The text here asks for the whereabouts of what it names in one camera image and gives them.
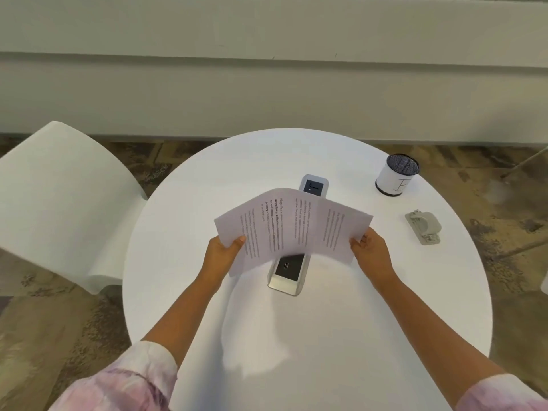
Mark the person's right hand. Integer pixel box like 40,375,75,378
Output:
349,227,396,279

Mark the person's left hand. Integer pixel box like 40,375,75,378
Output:
205,235,247,282

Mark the printed white paper sheet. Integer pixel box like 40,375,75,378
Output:
214,188,374,277

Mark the person's left forearm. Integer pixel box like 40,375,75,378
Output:
140,264,226,368

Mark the person's right forearm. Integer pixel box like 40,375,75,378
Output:
377,269,508,399

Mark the white tray-shaped device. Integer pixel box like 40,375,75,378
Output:
267,174,329,297

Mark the grey hole punch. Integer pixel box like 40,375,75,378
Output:
404,210,442,247

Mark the white mesh pen cup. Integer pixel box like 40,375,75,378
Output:
375,153,420,197

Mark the round white table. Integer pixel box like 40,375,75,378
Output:
122,128,493,411

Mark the pink tie-dye left sleeve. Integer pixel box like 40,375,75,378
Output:
48,341,179,411

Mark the pink tie-dye sleeve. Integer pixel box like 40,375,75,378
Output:
455,373,548,411
48,341,179,411

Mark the white chair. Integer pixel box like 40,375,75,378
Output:
0,121,149,296

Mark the pink tie-dye right sleeve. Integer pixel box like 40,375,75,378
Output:
455,373,548,411

